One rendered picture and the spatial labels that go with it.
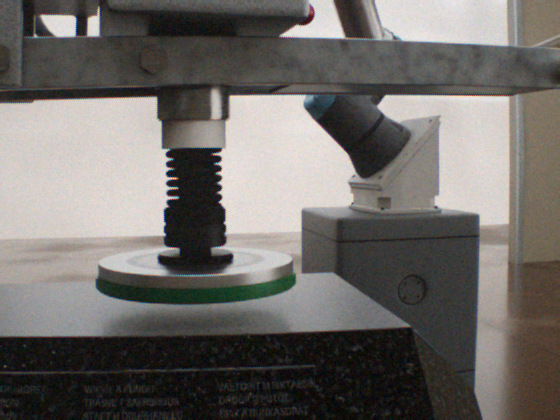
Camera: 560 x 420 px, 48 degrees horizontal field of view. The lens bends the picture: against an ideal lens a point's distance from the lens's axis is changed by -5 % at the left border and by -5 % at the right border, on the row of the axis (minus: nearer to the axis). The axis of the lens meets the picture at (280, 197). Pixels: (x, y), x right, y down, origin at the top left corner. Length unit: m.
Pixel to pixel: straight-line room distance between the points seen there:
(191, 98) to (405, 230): 1.07
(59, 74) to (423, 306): 1.27
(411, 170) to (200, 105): 1.12
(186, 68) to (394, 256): 1.10
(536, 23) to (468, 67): 6.03
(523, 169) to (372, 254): 4.93
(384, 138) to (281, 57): 1.11
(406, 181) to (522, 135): 4.82
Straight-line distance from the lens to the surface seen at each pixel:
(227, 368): 0.62
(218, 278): 0.62
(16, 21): 0.64
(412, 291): 1.71
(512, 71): 0.82
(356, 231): 1.63
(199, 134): 0.68
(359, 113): 1.76
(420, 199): 1.75
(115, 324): 0.69
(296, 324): 0.67
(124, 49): 0.66
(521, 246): 6.56
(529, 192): 6.62
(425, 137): 1.75
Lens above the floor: 0.98
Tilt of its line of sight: 3 degrees down
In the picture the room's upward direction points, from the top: 1 degrees counter-clockwise
